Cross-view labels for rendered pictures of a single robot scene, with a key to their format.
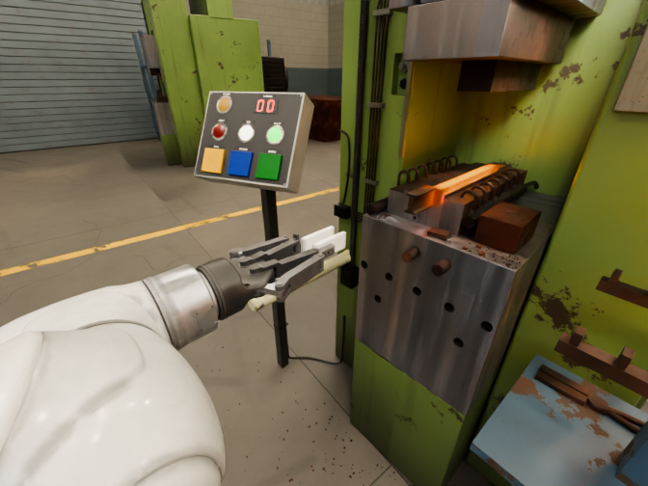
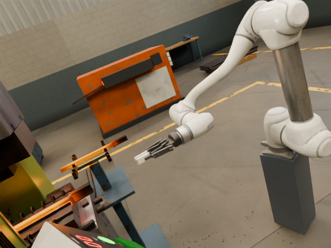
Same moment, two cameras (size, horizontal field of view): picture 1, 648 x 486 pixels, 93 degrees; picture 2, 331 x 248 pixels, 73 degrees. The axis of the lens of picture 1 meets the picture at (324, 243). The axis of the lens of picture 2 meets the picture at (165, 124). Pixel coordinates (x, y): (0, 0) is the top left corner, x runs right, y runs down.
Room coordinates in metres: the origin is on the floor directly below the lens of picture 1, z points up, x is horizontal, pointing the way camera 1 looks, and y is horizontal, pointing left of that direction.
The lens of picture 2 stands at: (1.23, 0.53, 1.48)
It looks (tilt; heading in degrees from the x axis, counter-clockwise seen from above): 21 degrees down; 205
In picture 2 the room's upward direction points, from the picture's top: 21 degrees counter-clockwise
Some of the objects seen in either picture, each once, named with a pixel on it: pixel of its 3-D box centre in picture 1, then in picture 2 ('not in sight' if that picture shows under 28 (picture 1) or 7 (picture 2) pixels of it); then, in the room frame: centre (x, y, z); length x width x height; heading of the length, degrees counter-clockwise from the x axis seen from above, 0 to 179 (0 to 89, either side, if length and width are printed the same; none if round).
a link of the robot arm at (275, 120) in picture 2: not in sight; (280, 126); (-0.05, 0.63, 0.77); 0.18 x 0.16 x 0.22; 32
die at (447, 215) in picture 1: (461, 188); (23, 239); (0.85, -0.39, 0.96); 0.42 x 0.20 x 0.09; 133
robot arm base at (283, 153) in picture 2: not in sight; (278, 144); (-0.07, 0.61, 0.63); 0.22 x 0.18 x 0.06; 58
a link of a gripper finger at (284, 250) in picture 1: (272, 257); (160, 149); (0.40, 0.08, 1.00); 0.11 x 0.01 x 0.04; 140
